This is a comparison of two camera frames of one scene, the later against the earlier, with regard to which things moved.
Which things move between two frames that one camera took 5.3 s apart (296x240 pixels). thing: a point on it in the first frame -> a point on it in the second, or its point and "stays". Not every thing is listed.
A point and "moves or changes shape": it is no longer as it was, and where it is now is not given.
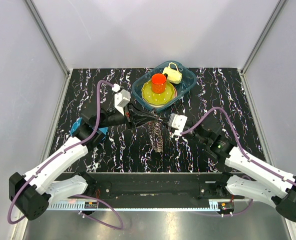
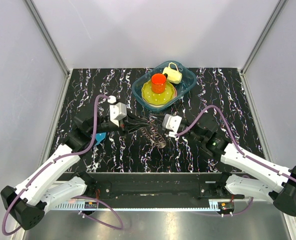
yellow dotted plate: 158,99 stays
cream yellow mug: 174,76 stays
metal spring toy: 154,132 moves or changes shape
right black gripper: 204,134 stays
